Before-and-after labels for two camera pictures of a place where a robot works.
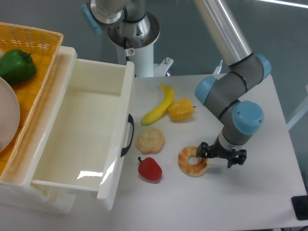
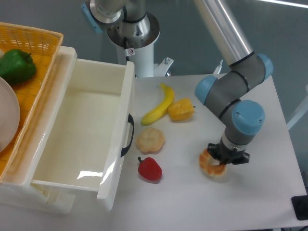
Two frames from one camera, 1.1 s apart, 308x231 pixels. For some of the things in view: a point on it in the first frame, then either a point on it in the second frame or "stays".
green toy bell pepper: x=16 y=66 stays
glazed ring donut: x=198 y=170 -> x=211 y=165
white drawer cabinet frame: x=16 y=189 stays
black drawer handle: x=130 y=120 stays
